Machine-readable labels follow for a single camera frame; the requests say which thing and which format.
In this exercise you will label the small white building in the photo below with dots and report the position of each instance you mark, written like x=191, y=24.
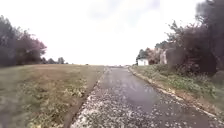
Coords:
x=143, y=62

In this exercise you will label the dense dark trees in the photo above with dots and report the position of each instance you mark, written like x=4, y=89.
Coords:
x=200, y=43

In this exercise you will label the grass verge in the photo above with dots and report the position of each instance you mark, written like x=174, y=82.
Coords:
x=186, y=82

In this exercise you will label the distant low trees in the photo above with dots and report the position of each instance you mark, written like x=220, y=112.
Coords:
x=60, y=61

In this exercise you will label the grey speckled path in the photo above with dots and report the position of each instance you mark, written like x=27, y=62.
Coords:
x=126, y=87

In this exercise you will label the wide grass field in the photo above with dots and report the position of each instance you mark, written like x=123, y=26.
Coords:
x=43, y=90

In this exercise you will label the row of dark trees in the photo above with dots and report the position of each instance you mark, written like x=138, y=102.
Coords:
x=18, y=50

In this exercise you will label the clump of trees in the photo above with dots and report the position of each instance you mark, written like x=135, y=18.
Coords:
x=142, y=54

